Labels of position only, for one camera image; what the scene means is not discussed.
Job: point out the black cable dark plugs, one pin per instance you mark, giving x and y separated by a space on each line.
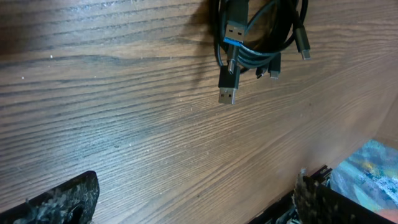
213 17

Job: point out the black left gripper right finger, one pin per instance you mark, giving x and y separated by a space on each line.
316 203

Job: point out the black USB cable removed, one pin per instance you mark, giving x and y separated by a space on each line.
232 23

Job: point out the black cable silver plugs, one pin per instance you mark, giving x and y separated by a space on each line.
287 28

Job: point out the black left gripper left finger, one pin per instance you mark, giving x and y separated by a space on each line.
73 201

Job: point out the colourful floor patch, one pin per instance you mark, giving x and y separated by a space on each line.
368 177

